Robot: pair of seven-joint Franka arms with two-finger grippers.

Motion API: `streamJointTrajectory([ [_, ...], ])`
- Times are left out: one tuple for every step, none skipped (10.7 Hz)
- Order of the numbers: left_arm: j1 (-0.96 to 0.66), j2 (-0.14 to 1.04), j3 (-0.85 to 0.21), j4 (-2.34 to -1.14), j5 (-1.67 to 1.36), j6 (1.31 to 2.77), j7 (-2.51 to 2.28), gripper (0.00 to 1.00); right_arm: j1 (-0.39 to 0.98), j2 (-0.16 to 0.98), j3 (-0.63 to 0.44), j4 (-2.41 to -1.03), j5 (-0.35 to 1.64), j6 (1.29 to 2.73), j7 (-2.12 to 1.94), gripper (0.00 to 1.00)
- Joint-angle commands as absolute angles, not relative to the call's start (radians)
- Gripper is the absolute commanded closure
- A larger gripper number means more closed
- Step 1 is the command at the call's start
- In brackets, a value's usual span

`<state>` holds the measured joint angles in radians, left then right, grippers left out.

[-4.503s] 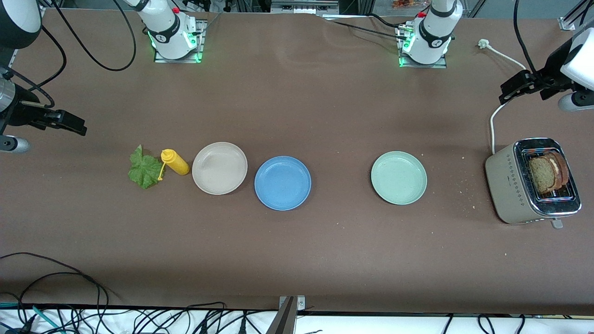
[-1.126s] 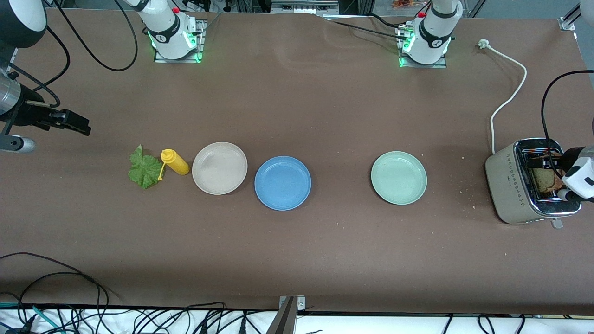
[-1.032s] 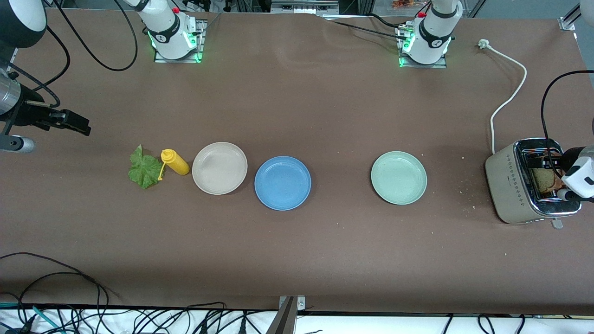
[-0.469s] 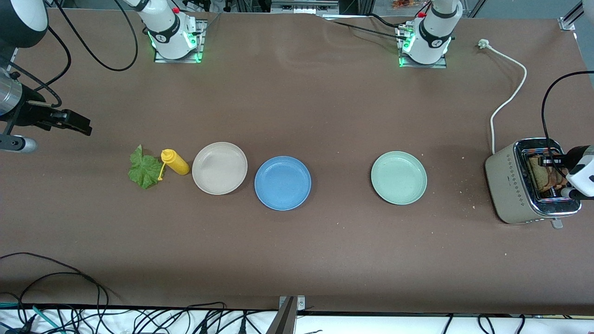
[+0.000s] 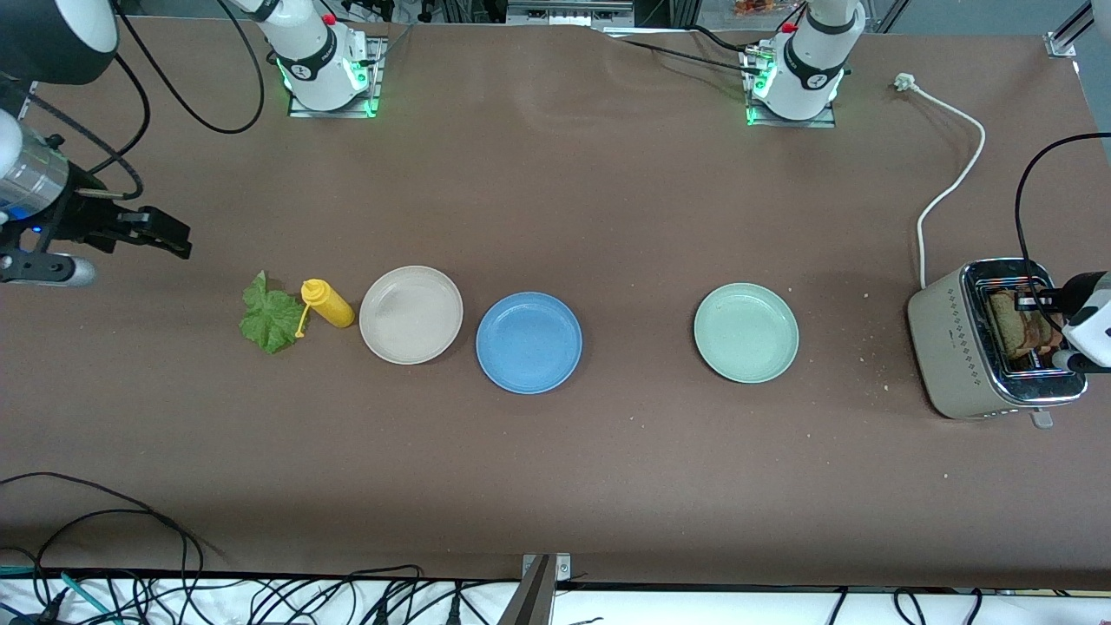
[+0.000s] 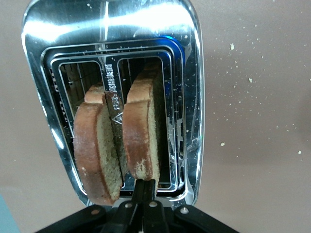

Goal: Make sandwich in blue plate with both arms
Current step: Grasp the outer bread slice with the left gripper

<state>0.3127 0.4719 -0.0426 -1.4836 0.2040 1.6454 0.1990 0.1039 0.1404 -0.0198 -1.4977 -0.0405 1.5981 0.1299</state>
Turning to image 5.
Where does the brown bread slice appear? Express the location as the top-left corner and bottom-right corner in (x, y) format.
(989, 293), (1041, 364)
(1024, 291), (1066, 352)

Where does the green lettuce leaf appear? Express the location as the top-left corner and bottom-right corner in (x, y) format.
(240, 271), (306, 354)

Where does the yellow mustard squeeze bottle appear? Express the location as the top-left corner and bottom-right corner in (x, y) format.
(294, 279), (356, 339)

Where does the beige round plate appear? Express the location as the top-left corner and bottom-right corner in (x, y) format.
(358, 265), (464, 365)

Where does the light green round plate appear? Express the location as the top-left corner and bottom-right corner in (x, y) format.
(693, 282), (800, 385)

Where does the blue round plate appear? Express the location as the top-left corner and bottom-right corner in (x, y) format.
(475, 292), (583, 395)

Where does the beige chrome toaster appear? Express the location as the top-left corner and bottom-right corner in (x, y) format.
(907, 257), (1088, 429)

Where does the aluminium profile bar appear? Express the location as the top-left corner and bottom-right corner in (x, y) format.
(1046, 0), (1099, 60)

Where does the grey power strip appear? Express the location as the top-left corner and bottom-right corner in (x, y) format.
(506, 0), (634, 27)

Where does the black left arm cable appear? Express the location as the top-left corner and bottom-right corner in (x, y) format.
(1015, 132), (1111, 289)

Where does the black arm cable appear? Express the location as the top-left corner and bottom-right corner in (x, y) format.
(113, 0), (266, 135)
(1015, 132), (1111, 289)

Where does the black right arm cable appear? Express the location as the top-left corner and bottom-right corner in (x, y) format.
(113, 0), (266, 135)

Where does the white toaster power cable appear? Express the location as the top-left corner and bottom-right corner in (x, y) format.
(894, 73), (987, 290)

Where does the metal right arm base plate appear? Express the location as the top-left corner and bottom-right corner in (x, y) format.
(286, 36), (387, 120)

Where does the long black looped cable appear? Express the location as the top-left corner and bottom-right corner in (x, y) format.
(0, 472), (228, 625)

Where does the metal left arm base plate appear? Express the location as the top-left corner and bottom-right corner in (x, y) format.
(740, 43), (838, 129)

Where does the teal cable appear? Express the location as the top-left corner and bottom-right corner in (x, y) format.
(0, 564), (118, 625)

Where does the black cable on table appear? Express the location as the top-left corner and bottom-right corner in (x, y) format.
(608, 24), (766, 76)

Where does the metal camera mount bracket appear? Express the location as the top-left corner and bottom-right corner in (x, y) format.
(499, 553), (572, 625)

